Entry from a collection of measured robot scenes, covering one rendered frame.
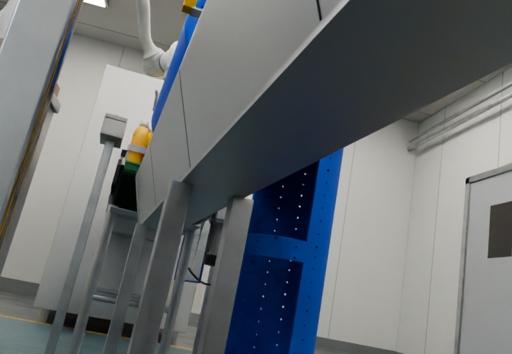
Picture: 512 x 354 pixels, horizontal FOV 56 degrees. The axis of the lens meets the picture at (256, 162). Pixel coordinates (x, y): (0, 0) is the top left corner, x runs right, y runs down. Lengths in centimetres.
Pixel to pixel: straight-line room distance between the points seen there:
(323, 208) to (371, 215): 542
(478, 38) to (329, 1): 11
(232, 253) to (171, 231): 14
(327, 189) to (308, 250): 21
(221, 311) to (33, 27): 67
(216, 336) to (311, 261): 57
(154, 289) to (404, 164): 653
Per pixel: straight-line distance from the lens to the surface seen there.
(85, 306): 246
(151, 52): 251
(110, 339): 202
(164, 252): 103
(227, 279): 105
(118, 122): 230
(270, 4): 52
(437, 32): 40
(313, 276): 155
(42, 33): 64
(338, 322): 675
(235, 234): 106
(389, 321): 702
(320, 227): 157
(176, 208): 104
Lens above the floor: 41
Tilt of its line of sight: 16 degrees up
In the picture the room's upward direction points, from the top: 11 degrees clockwise
